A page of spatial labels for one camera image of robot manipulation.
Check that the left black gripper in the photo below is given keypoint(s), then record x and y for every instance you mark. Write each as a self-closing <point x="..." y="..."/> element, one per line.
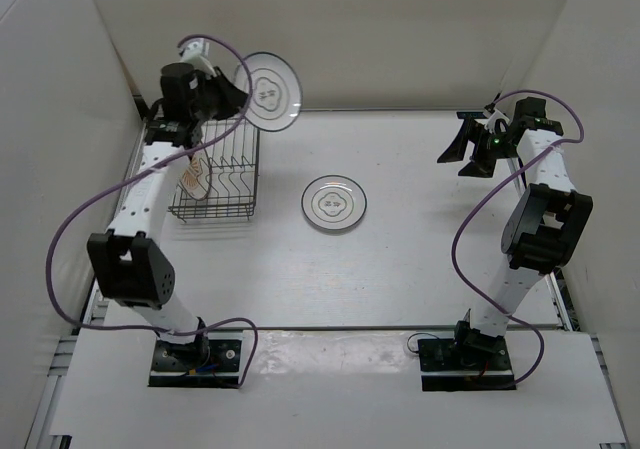
<point x="233" y="97"/>

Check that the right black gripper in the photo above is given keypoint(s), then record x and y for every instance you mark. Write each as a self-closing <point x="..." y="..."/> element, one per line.
<point x="480" y="167"/>

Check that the green-rimmed white plate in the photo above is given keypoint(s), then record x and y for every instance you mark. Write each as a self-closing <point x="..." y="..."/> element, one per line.
<point x="277" y="94"/>
<point x="334" y="204"/>

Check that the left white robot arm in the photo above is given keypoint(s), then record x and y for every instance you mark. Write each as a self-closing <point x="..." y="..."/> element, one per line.
<point x="127" y="260"/>

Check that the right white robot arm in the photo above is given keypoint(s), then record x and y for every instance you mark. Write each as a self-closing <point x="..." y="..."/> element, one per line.
<point x="545" y="226"/>

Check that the blue corner label right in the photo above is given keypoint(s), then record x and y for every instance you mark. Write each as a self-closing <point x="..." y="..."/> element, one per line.
<point x="471" y="115"/>

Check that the orange patterned plate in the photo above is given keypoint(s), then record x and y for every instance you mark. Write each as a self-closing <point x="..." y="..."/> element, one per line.
<point x="196" y="180"/>

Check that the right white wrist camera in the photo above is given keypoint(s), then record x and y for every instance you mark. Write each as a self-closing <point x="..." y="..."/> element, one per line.
<point x="496" y="122"/>

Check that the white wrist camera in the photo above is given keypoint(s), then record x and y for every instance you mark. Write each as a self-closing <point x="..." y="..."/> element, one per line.
<point x="195" y="52"/>
<point x="496" y="122"/>

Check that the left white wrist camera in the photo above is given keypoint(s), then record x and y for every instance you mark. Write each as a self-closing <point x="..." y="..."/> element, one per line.
<point x="195" y="52"/>

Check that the wire dish rack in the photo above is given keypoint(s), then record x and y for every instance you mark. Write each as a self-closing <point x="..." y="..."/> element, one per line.
<point x="234" y="165"/>

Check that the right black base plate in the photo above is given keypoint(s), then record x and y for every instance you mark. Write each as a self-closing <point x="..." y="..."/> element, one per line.
<point x="444" y="367"/>

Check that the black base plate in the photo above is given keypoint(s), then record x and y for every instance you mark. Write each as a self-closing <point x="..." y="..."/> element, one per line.
<point x="444" y="367"/>
<point x="214" y="365"/>

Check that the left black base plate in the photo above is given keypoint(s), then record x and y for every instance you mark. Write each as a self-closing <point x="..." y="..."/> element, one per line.
<point x="214" y="365"/>

